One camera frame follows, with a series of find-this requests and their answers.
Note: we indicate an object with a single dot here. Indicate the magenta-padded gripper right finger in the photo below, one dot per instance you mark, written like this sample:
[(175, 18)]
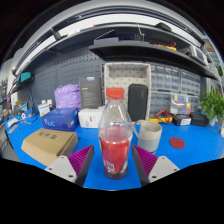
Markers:
[(146, 160)]

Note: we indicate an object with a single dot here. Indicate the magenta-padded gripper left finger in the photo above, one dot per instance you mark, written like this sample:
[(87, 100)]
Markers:
[(78, 160)]

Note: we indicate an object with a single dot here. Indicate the clear bottle with red drink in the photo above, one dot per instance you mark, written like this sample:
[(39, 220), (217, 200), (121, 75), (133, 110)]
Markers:
[(115, 146)]

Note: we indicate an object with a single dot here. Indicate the grey and white mug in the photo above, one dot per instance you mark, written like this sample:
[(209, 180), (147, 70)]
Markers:
[(150, 136)]

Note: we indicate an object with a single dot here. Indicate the flat round red coaster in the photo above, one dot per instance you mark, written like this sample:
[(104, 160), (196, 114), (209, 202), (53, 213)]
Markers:
[(177, 143)]

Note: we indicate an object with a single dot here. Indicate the brown cardboard box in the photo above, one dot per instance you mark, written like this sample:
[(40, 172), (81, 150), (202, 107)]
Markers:
[(46, 143)]

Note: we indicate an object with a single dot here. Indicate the yellow multimeter with red leads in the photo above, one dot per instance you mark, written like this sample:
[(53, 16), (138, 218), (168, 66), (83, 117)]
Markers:
[(161, 118)]

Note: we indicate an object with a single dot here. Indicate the blue carton box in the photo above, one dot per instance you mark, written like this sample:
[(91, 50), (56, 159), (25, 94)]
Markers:
[(60, 119)]

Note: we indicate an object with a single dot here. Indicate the small black box white label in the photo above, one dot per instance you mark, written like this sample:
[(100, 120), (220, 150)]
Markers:
[(181, 120)]

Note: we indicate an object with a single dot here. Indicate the black zip case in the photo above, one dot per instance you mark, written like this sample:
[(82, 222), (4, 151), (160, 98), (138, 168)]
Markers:
[(138, 101)]

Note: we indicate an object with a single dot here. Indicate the low grey drawer cabinet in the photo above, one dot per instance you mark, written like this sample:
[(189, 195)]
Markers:
[(160, 101)]

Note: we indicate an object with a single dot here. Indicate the purple plastic bag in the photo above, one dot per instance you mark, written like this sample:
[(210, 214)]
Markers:
[(67, 96)]

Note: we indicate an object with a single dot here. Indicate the clear organiser with coloured parts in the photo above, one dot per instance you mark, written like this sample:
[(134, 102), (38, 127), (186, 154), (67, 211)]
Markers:
[(180, 104)]

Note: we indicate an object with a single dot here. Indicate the flat black pouch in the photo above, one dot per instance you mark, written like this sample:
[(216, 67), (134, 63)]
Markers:
[(199, 119)]

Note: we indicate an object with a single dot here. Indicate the dark grey product box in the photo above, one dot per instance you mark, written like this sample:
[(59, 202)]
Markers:
[(90, 93)]

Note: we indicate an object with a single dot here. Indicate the wide grey drawer cabinet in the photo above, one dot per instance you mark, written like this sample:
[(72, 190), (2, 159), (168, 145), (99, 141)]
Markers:
[(165, 77)]

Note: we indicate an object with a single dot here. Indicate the green potted plant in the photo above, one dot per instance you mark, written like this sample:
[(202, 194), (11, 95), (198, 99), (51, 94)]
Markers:
[(213, 105)]

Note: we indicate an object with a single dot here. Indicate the white perforated tray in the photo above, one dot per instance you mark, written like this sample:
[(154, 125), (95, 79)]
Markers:
[(116, 76)]

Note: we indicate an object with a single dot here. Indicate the dark workbench shelf unit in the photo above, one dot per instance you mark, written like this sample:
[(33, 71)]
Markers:
[(133, 50)]

